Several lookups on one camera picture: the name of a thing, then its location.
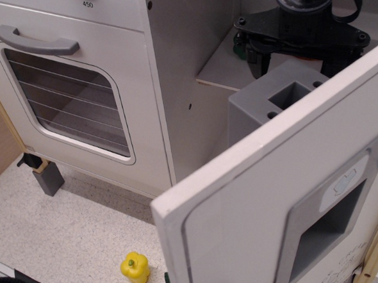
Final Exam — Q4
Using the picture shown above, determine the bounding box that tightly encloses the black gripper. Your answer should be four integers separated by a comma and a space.
234, 7, 371, 78

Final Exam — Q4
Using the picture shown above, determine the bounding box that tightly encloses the white toy fridge door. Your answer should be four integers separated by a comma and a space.
151, 46, 378, 283

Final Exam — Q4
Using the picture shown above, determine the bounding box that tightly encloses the green object in fridge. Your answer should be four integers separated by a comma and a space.
233, 33, 246, 61

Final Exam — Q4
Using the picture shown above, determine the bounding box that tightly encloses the white toy oven door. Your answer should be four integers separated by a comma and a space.
0, 6, 172, 197

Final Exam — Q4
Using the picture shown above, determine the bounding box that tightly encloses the green toy behind door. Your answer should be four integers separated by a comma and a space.
164, 272, 170, 283

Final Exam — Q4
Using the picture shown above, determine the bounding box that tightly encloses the yellow toy bell pepper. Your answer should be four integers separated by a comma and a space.
120, 251, 150, 283

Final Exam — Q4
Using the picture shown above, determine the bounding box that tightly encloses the grey kitchen leg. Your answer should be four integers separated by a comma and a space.
33, 162, 65, 197

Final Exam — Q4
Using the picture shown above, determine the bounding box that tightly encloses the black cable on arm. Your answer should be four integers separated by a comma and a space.
329, 0, 367, 24

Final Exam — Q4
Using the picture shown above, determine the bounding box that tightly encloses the black clamp on frame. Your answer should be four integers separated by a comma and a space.
17, 153, 43, 170

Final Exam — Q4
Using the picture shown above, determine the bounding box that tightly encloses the grey oven door handle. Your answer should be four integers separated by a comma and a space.
0, 24, 80, 56

